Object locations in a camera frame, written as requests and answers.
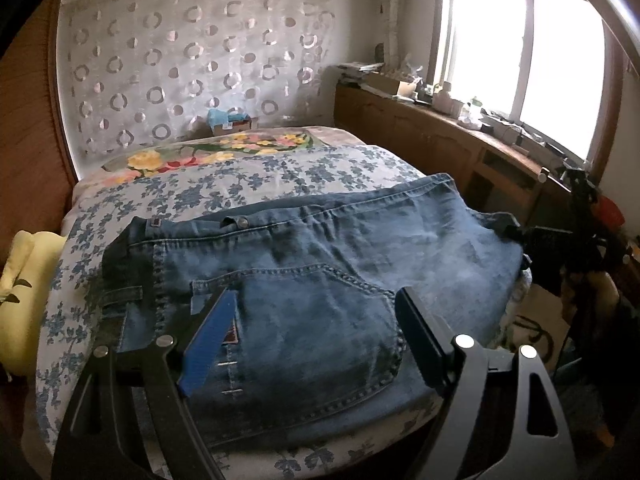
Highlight brown wooden wardrobe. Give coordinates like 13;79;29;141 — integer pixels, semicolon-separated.
1;0;77;260

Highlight circle patterned padded headboard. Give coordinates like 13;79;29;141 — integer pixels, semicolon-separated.
58;0;336;165

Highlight blue tissue box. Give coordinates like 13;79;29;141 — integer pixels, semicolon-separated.
206;108;257;136

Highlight yellow plush toy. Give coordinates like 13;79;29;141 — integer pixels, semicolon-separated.
0;231;66;376

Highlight long wooden sideboard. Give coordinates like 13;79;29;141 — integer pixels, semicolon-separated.
334;84;570;229

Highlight colourful floral bed sheet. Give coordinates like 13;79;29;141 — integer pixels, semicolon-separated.
73;126;363;202

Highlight blue denim jeans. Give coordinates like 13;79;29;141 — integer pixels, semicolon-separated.
96;174;523;448

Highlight cardboard box on sideboard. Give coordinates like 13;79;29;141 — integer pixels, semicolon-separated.
364;73;416;98

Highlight blue floral white quilt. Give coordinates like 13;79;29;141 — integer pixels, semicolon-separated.
36;145;532;479

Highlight white bottle on sideboard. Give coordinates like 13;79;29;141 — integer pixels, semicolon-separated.
433;81;452;115

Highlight bright window with frame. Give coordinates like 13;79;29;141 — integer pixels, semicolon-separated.
431;0;626;181

